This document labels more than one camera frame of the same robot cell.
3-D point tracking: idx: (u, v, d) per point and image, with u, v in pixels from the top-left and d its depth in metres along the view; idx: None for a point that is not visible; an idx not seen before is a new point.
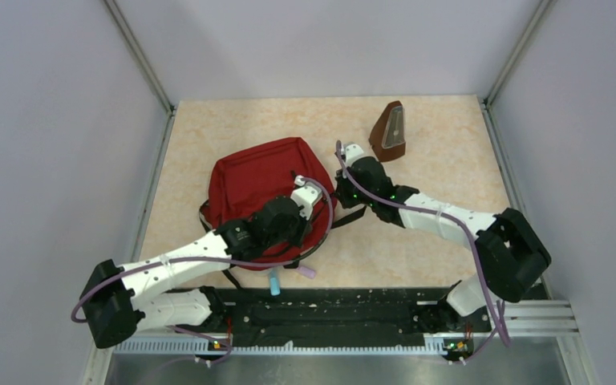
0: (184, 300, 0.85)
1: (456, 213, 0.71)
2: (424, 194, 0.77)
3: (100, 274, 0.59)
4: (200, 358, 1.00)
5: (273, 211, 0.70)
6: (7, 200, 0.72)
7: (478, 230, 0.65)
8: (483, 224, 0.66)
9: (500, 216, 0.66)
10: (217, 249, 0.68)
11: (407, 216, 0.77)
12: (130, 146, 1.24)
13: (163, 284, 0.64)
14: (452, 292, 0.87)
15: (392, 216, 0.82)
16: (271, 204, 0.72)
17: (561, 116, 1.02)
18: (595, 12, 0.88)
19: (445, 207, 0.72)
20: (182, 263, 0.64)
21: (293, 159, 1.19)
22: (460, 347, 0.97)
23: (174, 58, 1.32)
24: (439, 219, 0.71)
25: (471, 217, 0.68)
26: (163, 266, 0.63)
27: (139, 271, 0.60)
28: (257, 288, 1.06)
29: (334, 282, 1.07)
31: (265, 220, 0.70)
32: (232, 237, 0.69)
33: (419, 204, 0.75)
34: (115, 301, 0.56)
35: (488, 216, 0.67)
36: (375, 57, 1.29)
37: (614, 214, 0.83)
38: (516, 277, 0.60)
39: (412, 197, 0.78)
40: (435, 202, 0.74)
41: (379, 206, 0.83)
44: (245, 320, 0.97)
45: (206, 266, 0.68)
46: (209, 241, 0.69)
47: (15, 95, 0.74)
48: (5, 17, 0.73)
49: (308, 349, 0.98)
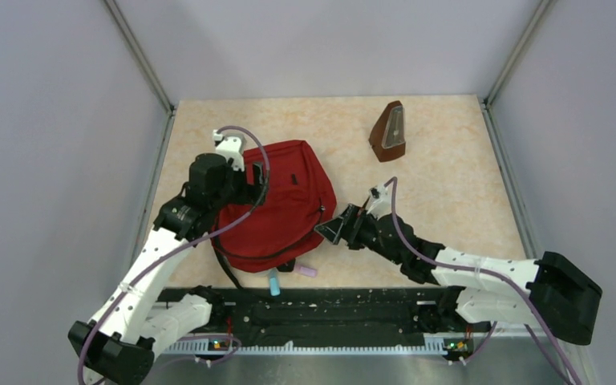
0: (182, 307, 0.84)
1: (496, 266, 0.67)
2: (451, 249, 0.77)
3: (78, 338, 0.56)
4: (200, 358, 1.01)
5: (201, 171, 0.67)
6: (7, 200, 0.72)
7: (528, 285, 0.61)
8: (528, 274, 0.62)
9: (542, 262, 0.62)
10: (168, 244, 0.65)
11: (443, 276, 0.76)
12: (131, 146, 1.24)
13: (143, 307, 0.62)
14: (464, 303, 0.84)
15: (425, 275, 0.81)
16: (195, 165, 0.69)
17: (561, 116, 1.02)
18: (596, 12, 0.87)
19: (481, 261, 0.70)
20: (143, 279, 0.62)
21: (297, 162, 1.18)
22: (460, 347, 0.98)
23: (174, 58, 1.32)
24: (479, 276, 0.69)
25: (512, 269, 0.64)
26: (130, 293, 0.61)
27: (108, 314, 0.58)
28: (257, 287, 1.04)
29: (334, 282, 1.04)
31: (199, 184, 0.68)
32: (173, 217, 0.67)
33: (451, 260, 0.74)
34: (109, 349, 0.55)
35: (531, 265, 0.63)
36: (375, 58, 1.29)
37: (613, 215, 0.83)
38: (579, 321, 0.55)
39: (441, 253, 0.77)
40: (469, 258, 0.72)
41: (411, 269, 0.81)
44: (245, 320, 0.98)
45: (169, 265, 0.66)
46: (158, 240, 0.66)
47: (15, 96, 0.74)
48: (3, 16, 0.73)
49: (308, 349, 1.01)
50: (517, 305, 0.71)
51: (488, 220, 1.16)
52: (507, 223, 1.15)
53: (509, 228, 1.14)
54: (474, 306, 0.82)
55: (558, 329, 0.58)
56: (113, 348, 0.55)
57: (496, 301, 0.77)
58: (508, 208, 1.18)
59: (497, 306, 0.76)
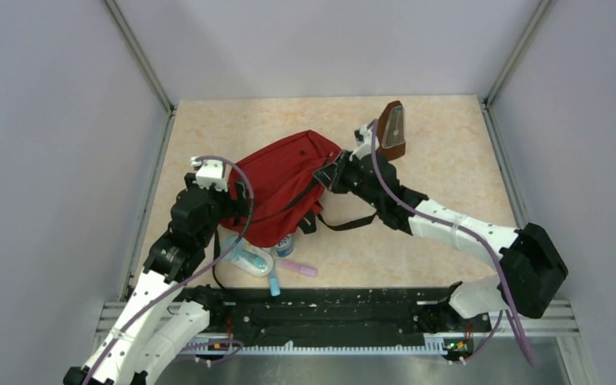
0: (176, 324, 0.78)
1: (475, 228, 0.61)
2: (433, 201, 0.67)
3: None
4: (200, 358, 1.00)
5: (184, 213, 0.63)
6: (7, 203, 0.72)
7: (502, 249, 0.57)
8: (505, 240, 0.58)
9: (522, 231, 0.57)
10: (158, 286, 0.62)
11: (418, 227, 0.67)
12: (131, 146, 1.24)
13: (136, 350, 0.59)
14: (455, 295, 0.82)
15: (399, 222, 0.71)
16: (175, 207, 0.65)
17: (561, 116, 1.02)
18: (595, 12, 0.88)
19: (462, 219, 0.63)
20: (135, 324, 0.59)
21: (307, 144, 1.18)
22: (460, 347, 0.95)
23: (173, 58, 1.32)
24: (455, 233, 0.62)
25: (490, 232, 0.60)
26: (120, 339, 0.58)
27: (100, 361, 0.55)
28: (257, 288, 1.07)
29: (334, 282, 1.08)
31: (183, 226, 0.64)
32: (164, 260, 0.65)
33: (432, 212, 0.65)
34: None
35: (509, 233, 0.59)
36: (375, 58, 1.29)
37: (614, 216, 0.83)
38: (538, 294, 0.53)
39: (423, 204, 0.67)
40: (451, 213, 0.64)
41: (387, 212, 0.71)
44: (245, 320, 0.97)
45: (162, 305, 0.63)
46: (147, 283, 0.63)
47: (14, 97, 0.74)
48: (3, 17, 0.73)
49: (308, 349, 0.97)
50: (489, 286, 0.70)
51: (488, 220, 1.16)
52: (507, 223, 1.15)
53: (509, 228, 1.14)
54: (463, 297, 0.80)
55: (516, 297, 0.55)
56: None
57: (478, 291, 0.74)
58: (508, 208, 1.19)
59: (488, 301, 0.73)
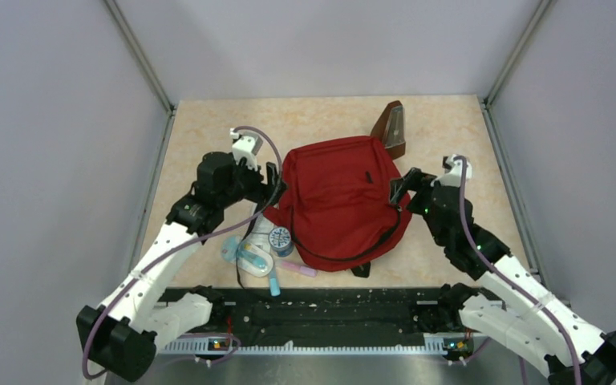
0: (183, 305, 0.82)
1: (559, 314, 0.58)
2: (517, 262, 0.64)
3: (85, 322, 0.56)
4: (201, 358, 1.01)
5: (209, 172, 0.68)
6: (6, 204, 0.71)
7: (585, 353, 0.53)
8: (589, 342, 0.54)
9: (609, 338, 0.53)
10: (179, 236, 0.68)
11: (492, 283, 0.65)
12: (131, 146, 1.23)
13: (151, 296, 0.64)
14: (476, 310, 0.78)
15: (470, 265, 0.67)
16: (203, 165, 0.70)
17: (561, 115, 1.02)
18: (596, 12, 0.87)
19: (548, 298, 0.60)
20: (155, 269, 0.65)
21: (369, 161, 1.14)
22: (460, 347, 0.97)
23: (173, 58, 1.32)
24: (537, 311, 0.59)
25: (574, 326, 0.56)
26: (139, 281, 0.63)
27: (119, 298, 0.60)
28: (257, 288, 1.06)
29: (334, 282, 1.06)
31: (208, 184, 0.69)
32: (185, 214, 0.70)
33: (514, 277, 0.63)
34: (117, 333, 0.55)
35: (594, 332, 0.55)
36: (374, 58, 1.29)
37: (613, 216, 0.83)
38: None
39: (504, 261, 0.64)
40: (534, 285, 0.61)
41: (455, 252, 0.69)
44: (245, 320, 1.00)
45: (179, 258, 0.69)
46: (170, 233, 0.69)
47: (13, 96, 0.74)
48: (3, 18, 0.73)
49: (308, 349, 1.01)
50: (530, 344, 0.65)
51: (488, 220, 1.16)
52: (506, 223, 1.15)
53: (508, 229, 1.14)
54: (481, 318, 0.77)
55: None
56: (121, 333, 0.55)
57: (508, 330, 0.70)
58: (507, 208, 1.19)
59: (512, 346, 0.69)
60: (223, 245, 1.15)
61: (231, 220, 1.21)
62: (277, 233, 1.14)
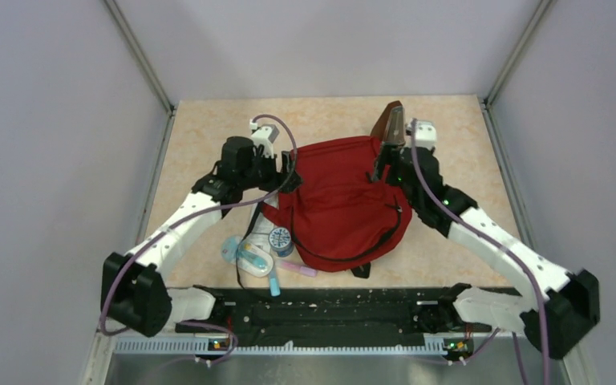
0: (190, 294, 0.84)
1: (524, 256, 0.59)
2: (484, 212, 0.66)
3: (111, 268, 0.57)
4: (200, 358, 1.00)
5: (233, 150, 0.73)
6: (5, 204, 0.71)
7: (548, 289, 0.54)
8: (553, 281, 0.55)
9: (573, 277, 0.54)
10: (204, 203, 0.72)
11: (460, 234, 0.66)
12: (131, 146, 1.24)
13: (174, 251, 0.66)
14: (463, 297, 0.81)
15: (439, 220, 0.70)
16: (228, 144, 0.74)
17: (561, 115, 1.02)
18: (595, 13, 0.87)
19: (512, 242, 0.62)
20: (182, 224, 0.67)
21: (368, 161, 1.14)
22: (460, 347, 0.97)
23: (173, 58, 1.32)
24: (502, 255, 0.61)
25: (540, 267, 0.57)
26: (167, 234, 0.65)
27: (147, 248, 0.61)
28: (257, 288, 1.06)
29: (334, 282, 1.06)
31: (231, 162, 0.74)
32: (209, 188, 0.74)
33: (480, 225, 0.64)
34: (143, 277, 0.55)
35: (560, 273, 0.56)
36: (374, 58, 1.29)
37: (613, 216, 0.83)
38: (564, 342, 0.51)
39: (469, 212, 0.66)
40: (500, 233, 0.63)
41: (424, 208, 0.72)
44: (245, 320, 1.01)
45: (202, 223, 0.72)
46: (195, 200, 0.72)
47: (13, 97, 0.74)
48: (2, 18, 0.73)
49: (308, 349, 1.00)
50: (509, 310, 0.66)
51: None
52: (506, 223, 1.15)
53: (508, 229, 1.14)
54: (472, 303, 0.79)
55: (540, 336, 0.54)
56: (146, 277, 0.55)
57: (492, 305, 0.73)
58: (507, 208, 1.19)
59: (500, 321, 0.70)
60: (223, 245, 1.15)
61: (231, 220, 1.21)
62: (277, 233, 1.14)
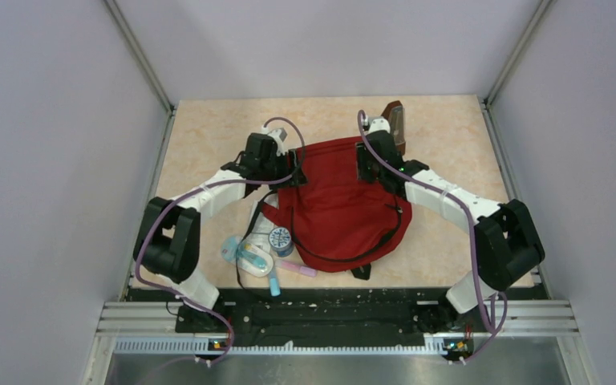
0: None
1: (462, 196, 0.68)
2: (431, 172, 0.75)
3: (154, 209, 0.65)
4: (200, 358, 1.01)
5: (257, 140, 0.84)
6: (2, 204, 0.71)
7: (480, 216, 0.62)
8: (485, 210, 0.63)
9: (504, 205, 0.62)
10: (233, 174, 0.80)
11: (413, 191, 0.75)
12: (131, 147, 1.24)
13: (208, 208, 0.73)
14: (451, 289, 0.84)
15: (398, 188, 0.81)
16: (253, 136, 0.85)
17: (561, 115, 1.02)
18: (596, 13, 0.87)
19: (452, 188, 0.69)
20: (217, 186, 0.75)
21: None
22: (460, 347, 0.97)
23: (172, 58, 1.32)
24: (443, 199, 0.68)
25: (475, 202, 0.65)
26: (204, 191, 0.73)
27: (188, 196, 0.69)
28: (257, 288, 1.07)
29: (334, 281, 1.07)
31: (255, 151, 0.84)
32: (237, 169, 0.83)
33: (427, 180, 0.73)
34: (183, 216, 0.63)
35: (492, 205, 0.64)
36: (374, 58, 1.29)
37: (613, 217, 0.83)
38: (506, 266, 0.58)
39: (421, 173, 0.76)
40: (444, 182, 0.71)
41: (386, 177, 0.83)
44: (245, 321, 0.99)
45: (230, 193, 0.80)
46: (226, 174, 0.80)
47: (11, 98, 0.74)
48: (1, 18, 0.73)
49: (308, 349, 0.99)
50: None
51: None
52: None
53: None
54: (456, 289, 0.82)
55: (487, 266, 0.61)
56: (186, 216, 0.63)
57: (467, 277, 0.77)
58: None
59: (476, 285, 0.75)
60: (223, 245, 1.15)
61: (231, 220, 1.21)
62: (277, 233, 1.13)
